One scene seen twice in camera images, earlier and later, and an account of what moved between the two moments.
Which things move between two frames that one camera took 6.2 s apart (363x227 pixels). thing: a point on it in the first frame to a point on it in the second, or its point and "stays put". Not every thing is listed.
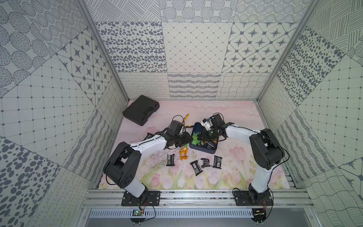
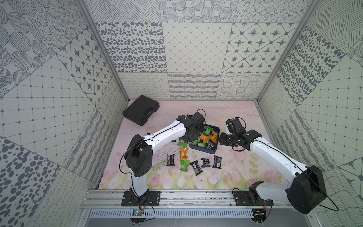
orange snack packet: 183,151 stays put
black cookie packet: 170,160 stays put
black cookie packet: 217,161 stays put
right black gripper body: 210,135 to 228,139
